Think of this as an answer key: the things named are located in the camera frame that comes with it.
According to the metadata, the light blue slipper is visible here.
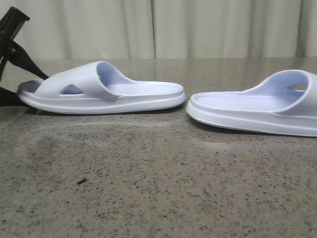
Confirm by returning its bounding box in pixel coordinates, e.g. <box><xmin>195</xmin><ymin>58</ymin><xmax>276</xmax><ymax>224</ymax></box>
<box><xmin>187</xmin><ymin>69</ymin><xmax>317</xmax><ymax>137</ymax></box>
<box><xmin>17</xmin><ymin>61</ymin><xmax>186</xmax><ymax>115</ymax></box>

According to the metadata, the small black debris piece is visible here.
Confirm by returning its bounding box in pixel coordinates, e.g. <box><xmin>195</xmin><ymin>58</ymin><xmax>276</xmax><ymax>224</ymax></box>
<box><xmin>77</xmin><ymin>177</ymin><xmax>88</xmax><ymax>184</ymax></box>

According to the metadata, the beige curtain backdrop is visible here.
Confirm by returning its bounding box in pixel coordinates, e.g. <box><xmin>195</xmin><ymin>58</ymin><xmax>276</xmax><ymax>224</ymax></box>
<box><xmin>0</xmin><ymin>0</ymin><xmax>317</xmax><ymax>59</ymax></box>

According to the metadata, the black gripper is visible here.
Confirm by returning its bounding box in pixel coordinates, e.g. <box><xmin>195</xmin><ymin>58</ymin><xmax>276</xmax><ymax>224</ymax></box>
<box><xmin>0</xmin><ymin>6</ymin><xmax>48</xmax><ymax>107</ymax></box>

